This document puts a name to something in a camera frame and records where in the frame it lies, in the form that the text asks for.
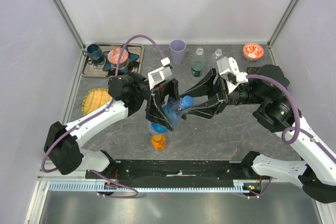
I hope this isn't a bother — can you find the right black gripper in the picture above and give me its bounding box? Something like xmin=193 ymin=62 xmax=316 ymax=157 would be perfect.
xmin=180 ymin=66 xmax=266 ymax=120

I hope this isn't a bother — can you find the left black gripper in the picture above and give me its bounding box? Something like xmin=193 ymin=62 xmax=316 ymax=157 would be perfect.
xmin=130 ymin=71 xmax=187 ymax=131

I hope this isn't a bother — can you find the blue label water bottle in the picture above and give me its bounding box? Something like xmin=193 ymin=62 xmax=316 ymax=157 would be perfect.
xmin=148 ymin=100 xmax=183 ymax=135

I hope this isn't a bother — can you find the green label water bottle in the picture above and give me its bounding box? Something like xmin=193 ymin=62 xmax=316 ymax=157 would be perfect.
xmin=191 ymin=47 xmax=205 ymax=77

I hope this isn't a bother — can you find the clear plastic bottle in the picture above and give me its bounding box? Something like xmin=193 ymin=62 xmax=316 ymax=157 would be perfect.
xmin=210 ymin=48 xmax=223 ymax=68

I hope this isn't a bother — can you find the blue bottle cap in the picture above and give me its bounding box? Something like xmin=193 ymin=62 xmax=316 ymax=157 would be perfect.
xmin=180 ymin=95 xmax=195 ymax=110

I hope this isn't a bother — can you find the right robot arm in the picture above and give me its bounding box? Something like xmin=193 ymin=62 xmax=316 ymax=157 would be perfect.
xmin=186 ymin=65 xmax=335 ymax=204

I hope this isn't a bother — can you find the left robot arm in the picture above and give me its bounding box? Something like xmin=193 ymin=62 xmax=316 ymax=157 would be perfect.
xmin=41 ymin=72 xmax=179 ymax=178

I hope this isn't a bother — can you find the orange juice bottle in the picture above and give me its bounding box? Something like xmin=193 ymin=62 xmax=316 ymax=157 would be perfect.
xmin=151 ymin=134 xmax=166 ymax=151

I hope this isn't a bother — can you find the dark floral square plate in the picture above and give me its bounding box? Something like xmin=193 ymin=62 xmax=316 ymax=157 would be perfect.
xmin=246 ymin=67 xmax=260 ymax=74

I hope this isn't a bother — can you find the purple plastic cup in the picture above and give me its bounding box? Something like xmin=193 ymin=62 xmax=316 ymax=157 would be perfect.
xmin=170 ymin=39 xmax=186 ymax=65

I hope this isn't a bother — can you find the red patterned bowl right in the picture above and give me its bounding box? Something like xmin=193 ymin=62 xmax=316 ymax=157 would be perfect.
xmin=243 ymin=43 xmax=264 ymax=61

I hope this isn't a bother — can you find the red patterned bowl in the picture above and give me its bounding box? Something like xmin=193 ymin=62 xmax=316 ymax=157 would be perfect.
xmin=243 ymin=43 xmax=264 ymax=61
xmin=108 ymin=48 xmax=129 ymax=65

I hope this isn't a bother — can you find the blue star-shaped dish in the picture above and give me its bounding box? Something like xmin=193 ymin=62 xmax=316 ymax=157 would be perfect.
xmin=103 ymin=47 xmax=140 ymax=76

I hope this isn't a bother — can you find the red patterned bowl left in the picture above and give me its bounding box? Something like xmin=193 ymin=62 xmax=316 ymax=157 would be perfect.
xmin=108 ymin=48 xmax=129 ymax=65

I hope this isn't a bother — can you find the yellow bamboo mat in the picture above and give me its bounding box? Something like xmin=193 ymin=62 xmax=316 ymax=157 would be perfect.
xmin=81 ymin=88 xmax=111 ymax=115

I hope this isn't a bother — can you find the metal tray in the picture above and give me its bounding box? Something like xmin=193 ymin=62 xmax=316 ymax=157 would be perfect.
xmin=81 ymin=43 xmax=144 ymax=78

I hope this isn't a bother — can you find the dark blue mug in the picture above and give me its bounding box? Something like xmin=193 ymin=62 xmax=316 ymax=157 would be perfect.
xmin=83 ymin=44 xmax=103 ymax=60

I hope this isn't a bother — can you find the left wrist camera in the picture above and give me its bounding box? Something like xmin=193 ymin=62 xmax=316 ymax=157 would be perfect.
xmin=148 ymin=57 xmax=172 ymax=90

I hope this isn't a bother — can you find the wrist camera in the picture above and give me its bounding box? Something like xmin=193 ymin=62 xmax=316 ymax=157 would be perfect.
xmin=216 ymin=56 xmax=248 ymax=94
xmin=148 ymin=57 xmax=172 ymax=90

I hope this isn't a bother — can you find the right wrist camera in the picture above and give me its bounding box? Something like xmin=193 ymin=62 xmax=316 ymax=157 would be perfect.
xmin=216 ymin=56 xmax=248 ymax=94

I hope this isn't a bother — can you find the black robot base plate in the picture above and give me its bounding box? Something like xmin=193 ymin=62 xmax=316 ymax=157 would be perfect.
xmin=101 ymin=152 xmax=269 ymax=188

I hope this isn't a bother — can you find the slotted cable duct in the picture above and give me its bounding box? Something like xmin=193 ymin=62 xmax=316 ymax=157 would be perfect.
xmin=49 ymin=181 xmax=255 ymax=193

